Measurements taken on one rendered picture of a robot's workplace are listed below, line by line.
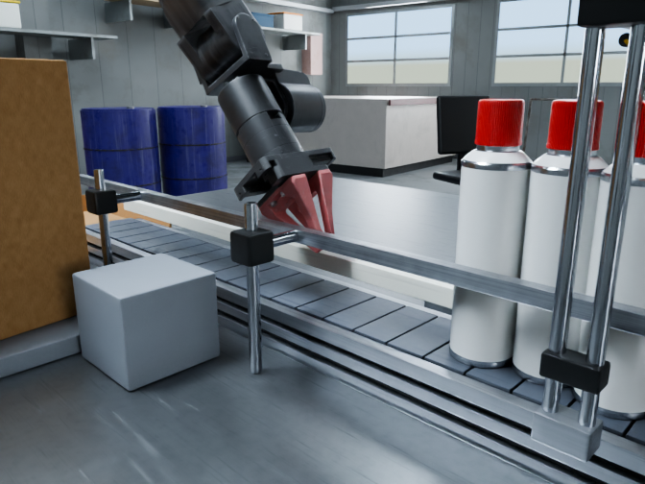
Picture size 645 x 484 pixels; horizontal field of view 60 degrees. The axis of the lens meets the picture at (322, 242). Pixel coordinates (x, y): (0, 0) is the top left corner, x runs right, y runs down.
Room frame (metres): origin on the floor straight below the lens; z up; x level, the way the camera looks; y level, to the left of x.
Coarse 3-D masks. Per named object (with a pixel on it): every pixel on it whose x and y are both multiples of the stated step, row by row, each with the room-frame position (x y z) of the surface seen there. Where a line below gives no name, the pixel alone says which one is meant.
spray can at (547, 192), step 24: (552, 120) 0.40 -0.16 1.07; (600, 120) 0.39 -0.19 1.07; (552, 144) 0.39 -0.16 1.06; (552, 168) 0.38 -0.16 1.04; (600, 168) 0.38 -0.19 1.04; (552, 192) 0.38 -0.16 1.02; (528, 216) 0.40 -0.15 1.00; (552, 216) 0.38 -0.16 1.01; (528, 240) 0.39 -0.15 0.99; (552, 240) 0.38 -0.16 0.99; (528, 264) 0.39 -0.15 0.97; (552, 264) 0.38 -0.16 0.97; (576, 288) 0.37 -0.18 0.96; (528, 312) 0.39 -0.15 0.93; (552, 312) 0.37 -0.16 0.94; (528, 336) 0.38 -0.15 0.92; (576, 336) 0.37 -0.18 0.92; (528, 360) 0.38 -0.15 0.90
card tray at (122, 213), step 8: (120, 208) 1.14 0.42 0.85; (88, 216) 1.15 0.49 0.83; (96, 216) 1.15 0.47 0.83; (112, 216) 1.15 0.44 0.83; (120, 216) 1.15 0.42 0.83; (128, 216) 1.12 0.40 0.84; (136, 216) 1.10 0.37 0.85; (144, 216) 1.08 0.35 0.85; (88, 224) 1.08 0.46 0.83; (160, 224) 1.03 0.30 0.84; (168, 224) 1.01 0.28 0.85
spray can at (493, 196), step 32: (480, 128) 0.42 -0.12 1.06; (512, 128) 0.41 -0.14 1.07; (480, 160) 0.41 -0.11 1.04; (512, 160) 0.40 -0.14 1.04; (480, 192) 0.41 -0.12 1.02; (512, 192) 0.40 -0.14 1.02; (480, 224) 0.41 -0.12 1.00; (512, 224) 0.40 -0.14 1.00; (480, 256) 0.40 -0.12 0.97; (512, 256) 0.40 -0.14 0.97; (480, 320) 0.40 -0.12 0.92; (512, 320) 0.41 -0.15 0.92; (480, 352) 0.40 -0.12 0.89; (512, 352) 0.41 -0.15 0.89
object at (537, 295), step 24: (120, 192) 0.78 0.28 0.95; (144, 192) 0.73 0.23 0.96; (216, 216) 0.62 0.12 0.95; (240, 216) 0.59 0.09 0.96; (312, 240) 0.51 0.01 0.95; (336, 240) 0.49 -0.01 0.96; (384, 264) 0.45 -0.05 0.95; (408, 264) 0.43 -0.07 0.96; (432, 264) 0.42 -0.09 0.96; (456, 264) 0.41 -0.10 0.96; (480, 288) 0.39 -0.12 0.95; (504, 288) 0.38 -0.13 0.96; (528, 288) 0.36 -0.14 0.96; (552, 288) 0.36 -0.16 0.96; (576, 312) 0.34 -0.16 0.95; (624, 312) 0.32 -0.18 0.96
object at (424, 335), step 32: (96, 224) 0.89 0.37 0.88; (128, 224) 0.89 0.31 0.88; (192, 256) 0.70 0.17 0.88; (224, 256) 0.70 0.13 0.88; (288, 288) 0.58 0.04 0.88; (320, 288) 0.58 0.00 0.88; (352, 288) 0.58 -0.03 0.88; (352, 320) 0.50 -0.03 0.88; (384, 320) 0.50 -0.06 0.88; (416, 320) 0.50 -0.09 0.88; (448, 320) 0.50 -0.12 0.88; (416, 352) 0.43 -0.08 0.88; (448, 352) 0.43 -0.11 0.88; (512, 384) 0.38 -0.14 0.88
